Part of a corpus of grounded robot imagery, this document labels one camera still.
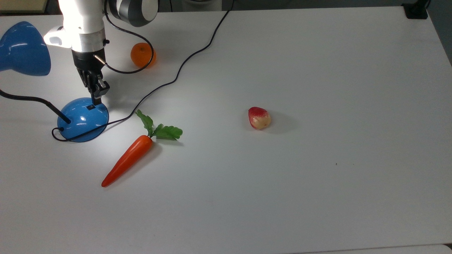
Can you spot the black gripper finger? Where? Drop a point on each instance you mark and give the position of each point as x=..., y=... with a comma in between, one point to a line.
x=101, y=88
x=88, y=79

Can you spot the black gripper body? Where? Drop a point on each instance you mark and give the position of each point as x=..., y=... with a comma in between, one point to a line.
x=86, y=60

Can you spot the blue gooseneck desk lamp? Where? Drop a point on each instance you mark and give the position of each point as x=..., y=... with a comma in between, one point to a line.
x=83, y=120

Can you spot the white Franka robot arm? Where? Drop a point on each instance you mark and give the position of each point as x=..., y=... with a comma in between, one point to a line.
x=83, y=21

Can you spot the orange tangerine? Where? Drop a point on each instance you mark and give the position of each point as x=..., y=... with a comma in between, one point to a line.
x=141, y=55

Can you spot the orange toy carrot green leaves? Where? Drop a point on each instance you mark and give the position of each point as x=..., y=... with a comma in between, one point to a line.
x=130, y=158

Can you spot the tan wooden board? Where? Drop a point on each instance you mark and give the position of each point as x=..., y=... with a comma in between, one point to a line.
x=21, y=5

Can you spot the red yellow toy strawberry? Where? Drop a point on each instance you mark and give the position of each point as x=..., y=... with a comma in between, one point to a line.
x=259, y=118

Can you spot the black corner table clamp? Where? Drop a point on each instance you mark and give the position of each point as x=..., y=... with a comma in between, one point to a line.
x=416, y=10

